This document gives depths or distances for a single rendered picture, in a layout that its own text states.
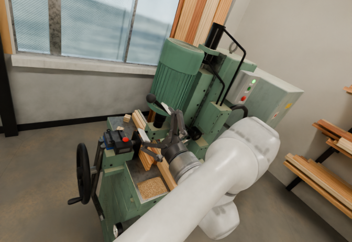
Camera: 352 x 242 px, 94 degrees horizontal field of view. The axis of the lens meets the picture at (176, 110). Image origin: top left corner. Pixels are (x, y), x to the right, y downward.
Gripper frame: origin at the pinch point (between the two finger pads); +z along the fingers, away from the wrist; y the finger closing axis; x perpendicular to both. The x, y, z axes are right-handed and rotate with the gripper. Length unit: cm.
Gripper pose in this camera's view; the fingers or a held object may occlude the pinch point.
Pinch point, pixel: (153, 118)
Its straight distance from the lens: 64.3
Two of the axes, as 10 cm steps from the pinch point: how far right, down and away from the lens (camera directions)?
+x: -5.4, -3.7, -7.6
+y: 6.8, -7.2, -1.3
